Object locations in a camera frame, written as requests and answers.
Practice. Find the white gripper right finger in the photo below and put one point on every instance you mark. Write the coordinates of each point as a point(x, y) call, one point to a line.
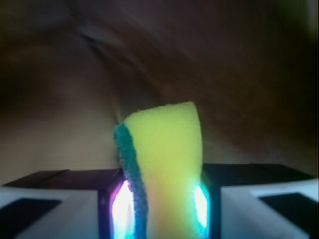
point(258, 201)

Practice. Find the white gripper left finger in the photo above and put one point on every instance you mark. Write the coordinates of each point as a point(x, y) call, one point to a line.
point(90, 204)

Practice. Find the yellow and green sponge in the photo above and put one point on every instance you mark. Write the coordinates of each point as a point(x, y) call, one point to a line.
point(161, 153)

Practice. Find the brown paper bag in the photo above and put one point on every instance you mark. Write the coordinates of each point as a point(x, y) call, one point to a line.
point(70, 70)

